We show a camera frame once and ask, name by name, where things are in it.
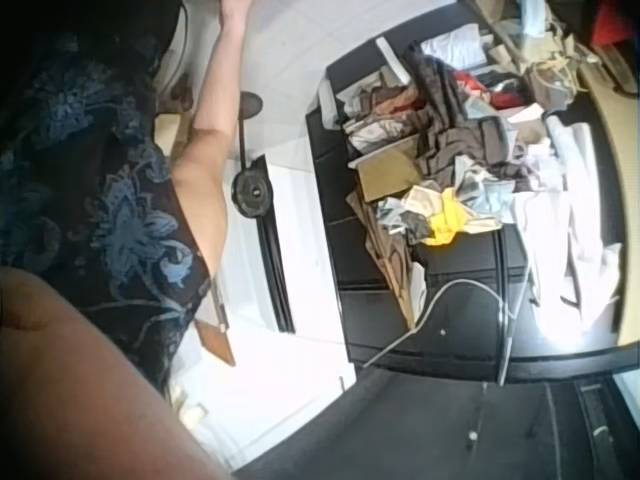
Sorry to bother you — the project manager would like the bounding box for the yellow cloth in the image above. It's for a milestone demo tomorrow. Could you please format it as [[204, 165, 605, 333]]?
[[422, 188, 474, 247]]

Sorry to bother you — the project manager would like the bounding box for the red fabric item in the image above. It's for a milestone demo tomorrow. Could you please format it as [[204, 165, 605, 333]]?
[[589, 0, 640, 47]]

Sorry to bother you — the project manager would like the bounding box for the white bed linen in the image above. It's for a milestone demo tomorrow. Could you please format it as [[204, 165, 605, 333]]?
[[514, 107, 626, 312]]

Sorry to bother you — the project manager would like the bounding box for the brown cardboard envelope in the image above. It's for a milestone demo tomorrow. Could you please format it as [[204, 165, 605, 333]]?
[[355, 147, 424, 204]]

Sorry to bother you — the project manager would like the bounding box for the brown wooden board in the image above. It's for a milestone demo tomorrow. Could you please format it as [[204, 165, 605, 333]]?
[[193, 317, 237, 369]]

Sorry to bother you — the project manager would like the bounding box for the person's right hand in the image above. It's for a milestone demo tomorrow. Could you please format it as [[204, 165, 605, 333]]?
[[220, 0, 257, 24]]

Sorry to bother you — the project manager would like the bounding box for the black door rail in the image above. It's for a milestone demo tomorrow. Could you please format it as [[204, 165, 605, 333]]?
[[255, 154, 296, 334]]

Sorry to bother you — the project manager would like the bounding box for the white cable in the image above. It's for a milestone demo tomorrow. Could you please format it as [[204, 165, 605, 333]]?
[[362, 278, 529, 387]]

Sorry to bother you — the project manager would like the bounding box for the black drawer cabinet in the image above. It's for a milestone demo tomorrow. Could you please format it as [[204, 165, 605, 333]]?
[[304, 34, 534, 384]]

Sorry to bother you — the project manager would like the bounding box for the heap of mixed clothes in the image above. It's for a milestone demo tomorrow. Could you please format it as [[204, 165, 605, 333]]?
[[332, 0, 591, 326]]

